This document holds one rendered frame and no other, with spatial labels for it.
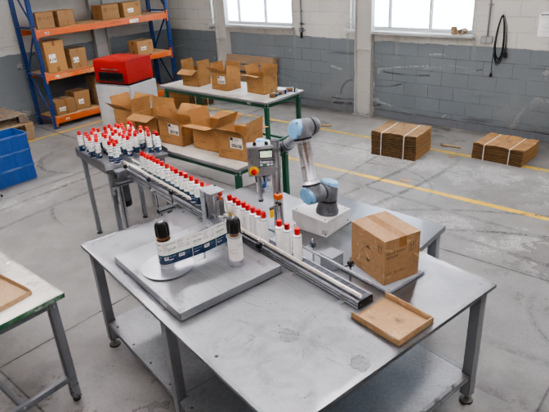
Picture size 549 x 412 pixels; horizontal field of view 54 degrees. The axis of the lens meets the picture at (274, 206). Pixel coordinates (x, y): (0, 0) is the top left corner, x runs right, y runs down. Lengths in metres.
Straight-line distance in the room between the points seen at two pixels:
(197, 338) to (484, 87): 6.40
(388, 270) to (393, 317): 0.29
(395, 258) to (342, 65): 6.66
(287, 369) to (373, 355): 0.40
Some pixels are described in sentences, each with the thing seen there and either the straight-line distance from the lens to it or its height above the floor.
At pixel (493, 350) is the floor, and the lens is 4.04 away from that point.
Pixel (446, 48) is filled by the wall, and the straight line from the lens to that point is 8.42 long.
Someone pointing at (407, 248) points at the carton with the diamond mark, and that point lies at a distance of 2.97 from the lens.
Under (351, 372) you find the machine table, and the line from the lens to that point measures 2.48.
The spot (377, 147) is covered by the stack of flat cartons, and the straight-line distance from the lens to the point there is 7.32.
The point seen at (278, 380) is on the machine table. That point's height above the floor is 0.83.
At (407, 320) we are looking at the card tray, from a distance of 2.78.
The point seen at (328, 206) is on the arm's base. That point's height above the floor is 1.01.
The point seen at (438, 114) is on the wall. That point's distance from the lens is 8.64.
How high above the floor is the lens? 2.50
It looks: 25 degrees down
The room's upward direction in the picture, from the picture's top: 3 degrees counter-clockwise
